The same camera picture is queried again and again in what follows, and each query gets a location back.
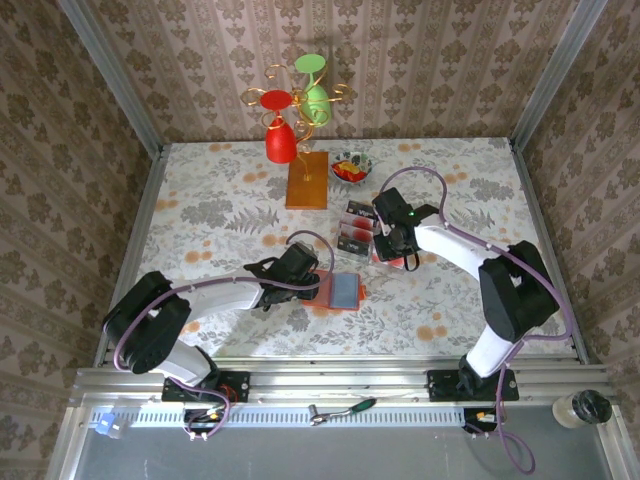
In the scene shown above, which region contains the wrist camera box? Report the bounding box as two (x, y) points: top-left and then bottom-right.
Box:
(372, 187), (410, 227)
(281, 242), (320, 277)

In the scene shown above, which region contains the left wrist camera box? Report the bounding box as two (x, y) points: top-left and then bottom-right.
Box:
(281, 242), (320, 277)

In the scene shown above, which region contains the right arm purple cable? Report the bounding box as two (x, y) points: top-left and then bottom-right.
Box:
(382, 167), (574, 475)

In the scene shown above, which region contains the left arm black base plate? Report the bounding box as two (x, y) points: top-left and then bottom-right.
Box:
(162, 370), (251, 404)

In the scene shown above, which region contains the floral ceramic bowl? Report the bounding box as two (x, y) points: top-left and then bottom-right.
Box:
(330, 151), (376, 185)

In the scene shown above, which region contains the aluminium frame post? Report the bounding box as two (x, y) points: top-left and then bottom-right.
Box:
(509, 0), (609, 151)
(55, 0), (166, 157)

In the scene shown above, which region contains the slotted white cable duct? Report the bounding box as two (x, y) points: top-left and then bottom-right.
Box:
(133, 402), (467, 428)

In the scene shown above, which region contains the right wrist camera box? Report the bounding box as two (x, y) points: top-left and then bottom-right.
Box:
(372, 187), (410, 227)

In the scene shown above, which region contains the floral tablecloth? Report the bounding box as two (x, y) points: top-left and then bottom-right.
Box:
(116, 136), (585, 360)

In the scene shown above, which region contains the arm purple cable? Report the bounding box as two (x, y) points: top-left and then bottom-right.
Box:
(113, 229), (335, 442)
(382, 167), (574, 475)

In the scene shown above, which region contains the red yellow snack packet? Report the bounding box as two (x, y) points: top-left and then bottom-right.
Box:
(333, 160), (365, 182)

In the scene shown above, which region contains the blue white connector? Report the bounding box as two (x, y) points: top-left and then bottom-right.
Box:
(92, 410), (126, 440)

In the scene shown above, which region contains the red wine glass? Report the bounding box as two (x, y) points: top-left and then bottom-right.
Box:
(259, 89), (297, 165)

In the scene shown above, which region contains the grey metal tray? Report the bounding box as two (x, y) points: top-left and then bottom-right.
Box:
(47, 404), (629, 480)

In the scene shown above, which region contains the black yellow cable connector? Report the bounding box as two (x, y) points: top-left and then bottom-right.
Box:
(182, 405), (230, 435)
(462, 405), (503, 434)

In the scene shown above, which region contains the aluminium table side rail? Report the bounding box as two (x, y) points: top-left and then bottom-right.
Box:
(93, 144), (167, 369)
(507, 137), (592, 365)

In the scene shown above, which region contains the orange card holder wallet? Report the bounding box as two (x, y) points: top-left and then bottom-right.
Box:
(300, 268), (369, 312)

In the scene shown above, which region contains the gold wire rack wooden base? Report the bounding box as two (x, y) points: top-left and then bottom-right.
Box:
(241, 63), (354, 210)

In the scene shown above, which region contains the green wine glass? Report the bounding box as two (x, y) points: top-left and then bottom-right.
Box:
(293, 53), (332, 127)

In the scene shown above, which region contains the black vip card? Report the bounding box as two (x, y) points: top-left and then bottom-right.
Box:
(346, 200), (377, 222)
(337, 238), (372, 256)

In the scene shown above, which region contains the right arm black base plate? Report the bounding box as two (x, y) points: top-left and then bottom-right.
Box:
(427, 368), (520, 403)

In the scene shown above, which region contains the aluminium mounting rail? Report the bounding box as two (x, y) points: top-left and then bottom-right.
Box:
(69, 355), (621, 409)

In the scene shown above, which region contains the clear jar black lid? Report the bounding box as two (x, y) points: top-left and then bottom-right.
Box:
(552, 389), (614, 430)

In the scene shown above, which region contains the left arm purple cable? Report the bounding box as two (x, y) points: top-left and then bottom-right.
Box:
(113, 229), (335, 442)

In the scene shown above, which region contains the ratchet wrench green handle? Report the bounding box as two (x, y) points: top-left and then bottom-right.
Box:
(308, 397), (377, 427)

